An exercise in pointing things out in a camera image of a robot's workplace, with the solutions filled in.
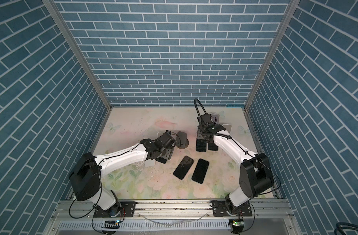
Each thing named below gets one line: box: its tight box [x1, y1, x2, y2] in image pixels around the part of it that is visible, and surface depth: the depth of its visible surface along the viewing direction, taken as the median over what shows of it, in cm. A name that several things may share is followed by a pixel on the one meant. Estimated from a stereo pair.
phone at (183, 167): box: [173, 155, 195, 180], surface depth 88 cm
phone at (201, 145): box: [195, 138, 207, 153], surface depth 99 cm
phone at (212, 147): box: [207, 141, 219, 151], surface depth 98 cm
